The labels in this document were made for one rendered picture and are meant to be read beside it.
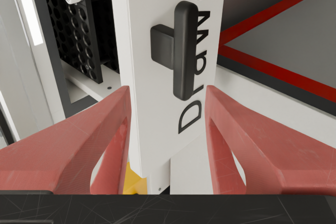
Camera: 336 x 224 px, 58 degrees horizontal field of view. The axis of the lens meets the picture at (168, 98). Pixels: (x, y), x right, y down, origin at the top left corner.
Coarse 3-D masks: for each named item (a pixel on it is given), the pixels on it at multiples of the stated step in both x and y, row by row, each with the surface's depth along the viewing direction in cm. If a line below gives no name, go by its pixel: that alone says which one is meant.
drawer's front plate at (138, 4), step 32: (128, 0) 19; (160, 0) 21; (192, 0) 24; (128, 32) 21; (128, 64) 22; (160, 64) 24; (160, 96) 26; (192, 96) 30; (160, 128) 29; (192, 128) 33; (160, 160) 31
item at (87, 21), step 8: (88, 0) 28; (80, 8) 30; (88, 8) 29; (80, 16) 30; (88, 16) 29; (80, 24) 31; (88, 24) 30; (88, 32) 30; (88, 40) 32; (96, 40) 31; (88, 48) 33; (96, 48) 32; (88, 56) 33; (96, 56) 32; (88, 64) 34; (96, 64) 32; (88, 72) 34; (96, 72) 33; (96, 80) 34
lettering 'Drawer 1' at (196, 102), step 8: (208, 16) 26; (200, 32) 27; (200, 40) 27; (200, 56) 28; (200, 72) 29; (200, 88) 31; (192, 104) 31; (200, 104) 32; (184, 112) 30; (200, 112) 33; (192, 120) 32; (184, 128) 32
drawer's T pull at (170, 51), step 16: (176, 16) 19; (192, 16) 19; (160, 32) 21; (176, 32) 20; (192, 32) 20; (160, 48) 22; (176, 48) 20; (192, 48) 20; (176, 64) 21; (192, 64) 21; (176, 80) 22; (192, 80) 22; (176, 96) 23
